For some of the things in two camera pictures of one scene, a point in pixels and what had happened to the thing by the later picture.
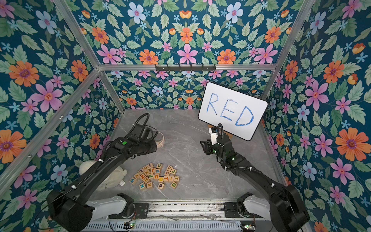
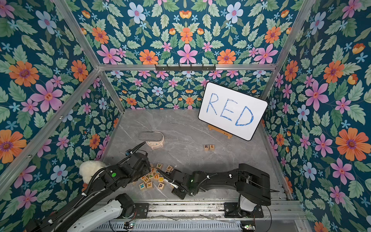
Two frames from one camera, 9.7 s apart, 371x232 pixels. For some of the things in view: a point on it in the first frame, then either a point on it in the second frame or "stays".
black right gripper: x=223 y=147 → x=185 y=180
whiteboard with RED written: x=239 y=114 stays
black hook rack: x=185 y=68 stays
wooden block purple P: x=161 y=186 stays
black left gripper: x=153 y=147 → x=147 y=167
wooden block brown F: x=169 y=168 stays
